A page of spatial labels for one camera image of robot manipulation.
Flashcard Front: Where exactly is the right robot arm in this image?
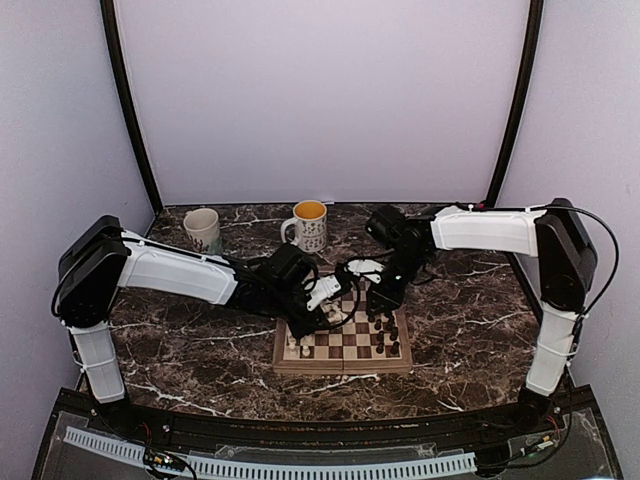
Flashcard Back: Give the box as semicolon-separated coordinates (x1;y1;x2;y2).
365;198;597;397

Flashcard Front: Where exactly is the white cable duct strip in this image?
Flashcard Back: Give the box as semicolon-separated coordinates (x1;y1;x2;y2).
63;427;477;479

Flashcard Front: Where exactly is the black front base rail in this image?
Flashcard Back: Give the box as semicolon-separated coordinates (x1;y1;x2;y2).
49;387;596;451

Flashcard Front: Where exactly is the black frame post left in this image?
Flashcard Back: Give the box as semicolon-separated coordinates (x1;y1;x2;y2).
99;0;164;216

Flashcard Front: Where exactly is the white ceramic mug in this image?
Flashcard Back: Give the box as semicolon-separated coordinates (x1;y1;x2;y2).
183;208;223;255

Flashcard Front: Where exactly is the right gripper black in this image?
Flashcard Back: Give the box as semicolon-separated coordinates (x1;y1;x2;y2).
366;247;430;316

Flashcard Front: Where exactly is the black frame post right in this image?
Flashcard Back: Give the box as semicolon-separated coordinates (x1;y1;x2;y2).
485;0;544;206

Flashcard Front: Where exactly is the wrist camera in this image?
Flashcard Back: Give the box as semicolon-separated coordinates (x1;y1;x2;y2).
365;205;406;249
266;243;314;290

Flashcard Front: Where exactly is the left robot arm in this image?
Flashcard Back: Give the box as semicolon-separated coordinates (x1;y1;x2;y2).
51;215;340;436

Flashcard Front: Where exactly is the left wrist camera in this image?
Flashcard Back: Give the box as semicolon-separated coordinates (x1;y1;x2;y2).
266;243;314;290

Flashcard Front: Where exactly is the black frame post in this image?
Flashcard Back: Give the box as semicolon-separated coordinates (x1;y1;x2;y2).
99;0;164;216
485;0;544;206

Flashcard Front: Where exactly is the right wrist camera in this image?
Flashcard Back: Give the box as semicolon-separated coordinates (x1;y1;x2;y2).
365;205;406;249

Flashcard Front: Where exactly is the wooden chess board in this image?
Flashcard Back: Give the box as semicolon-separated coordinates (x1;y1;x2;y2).
273;304;413;375

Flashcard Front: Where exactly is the yellow inside patterned mug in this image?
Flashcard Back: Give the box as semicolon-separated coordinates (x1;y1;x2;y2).
280;200;328;253

